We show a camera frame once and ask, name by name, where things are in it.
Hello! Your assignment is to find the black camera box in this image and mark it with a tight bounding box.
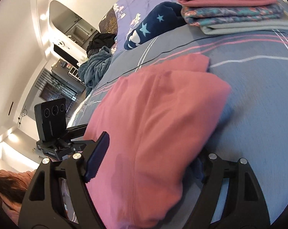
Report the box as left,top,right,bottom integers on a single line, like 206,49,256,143
34,98,66,142

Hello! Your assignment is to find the teal floral folded garment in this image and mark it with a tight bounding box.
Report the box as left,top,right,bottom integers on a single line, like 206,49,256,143
181,3,284,27

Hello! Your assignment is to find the navy star plush pillow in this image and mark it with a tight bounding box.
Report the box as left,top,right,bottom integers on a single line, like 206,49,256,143
124,2,186,50

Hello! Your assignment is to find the black clothes pile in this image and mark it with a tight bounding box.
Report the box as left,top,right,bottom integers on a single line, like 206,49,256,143
86,33,116,58

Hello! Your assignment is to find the blue striped bed cover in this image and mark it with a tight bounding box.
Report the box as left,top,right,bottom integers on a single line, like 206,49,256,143
69,25,288,222

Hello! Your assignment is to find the pink sleeved left forearm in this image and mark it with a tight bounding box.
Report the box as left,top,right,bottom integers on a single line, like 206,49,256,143
1,169,38,226

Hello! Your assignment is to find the person's brown hair head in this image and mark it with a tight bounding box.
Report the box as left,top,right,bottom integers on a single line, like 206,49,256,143
0,170,34,204

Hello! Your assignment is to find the blue-grey crumpled blanket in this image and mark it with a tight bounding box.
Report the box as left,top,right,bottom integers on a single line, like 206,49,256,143
78,46,112,97

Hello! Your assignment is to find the dark patterned headboard pillow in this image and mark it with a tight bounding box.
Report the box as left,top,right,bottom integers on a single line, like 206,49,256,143
98,8,118,35

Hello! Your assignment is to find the pink garment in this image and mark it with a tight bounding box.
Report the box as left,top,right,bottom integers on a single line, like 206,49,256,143
84,54,231,228

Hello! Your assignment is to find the grey folded garment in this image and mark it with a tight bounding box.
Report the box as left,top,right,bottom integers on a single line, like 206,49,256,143
200,11,288,35

